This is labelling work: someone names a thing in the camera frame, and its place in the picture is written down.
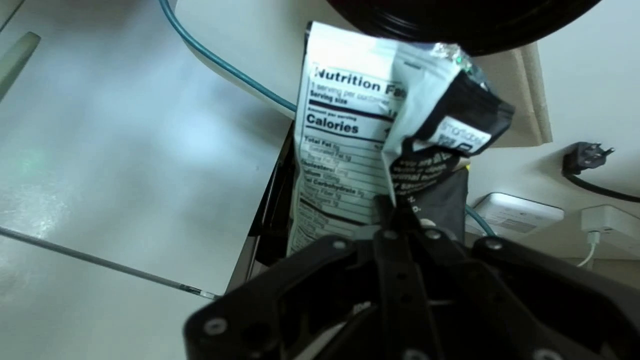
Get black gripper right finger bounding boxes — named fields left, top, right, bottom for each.
left=405, top=223, right=640, bottom=360

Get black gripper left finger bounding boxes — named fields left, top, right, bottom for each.
left=182, top=227, right=443, bottom=360

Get white and black snack packet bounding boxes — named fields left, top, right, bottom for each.
left=286, top=18, right=515, bottom=258

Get black bowl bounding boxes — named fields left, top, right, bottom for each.
left=323, top=0, right=601, bottom=57

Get white power adapter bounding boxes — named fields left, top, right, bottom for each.
left=575, top=203, right=640, bottom=269

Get black power cord with plug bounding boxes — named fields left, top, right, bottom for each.
left=559, top=139, right=640, bottom=203

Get blue cable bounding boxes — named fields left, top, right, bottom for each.
left=157, top=0, right=498, bottom=238

